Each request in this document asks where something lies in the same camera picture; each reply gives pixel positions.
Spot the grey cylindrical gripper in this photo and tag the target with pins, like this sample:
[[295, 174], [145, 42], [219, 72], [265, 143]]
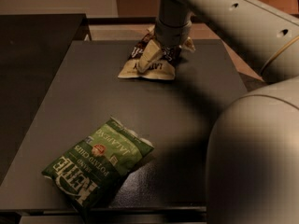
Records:
[[172, 33]]

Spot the brown Late July chip bag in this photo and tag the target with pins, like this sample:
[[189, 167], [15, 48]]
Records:
[[164, 68]]

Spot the green jalapeno Kettle chip bag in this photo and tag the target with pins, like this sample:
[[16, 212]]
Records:
[[89, 169]]

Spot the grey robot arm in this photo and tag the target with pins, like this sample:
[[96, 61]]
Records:
[[252, 161]]

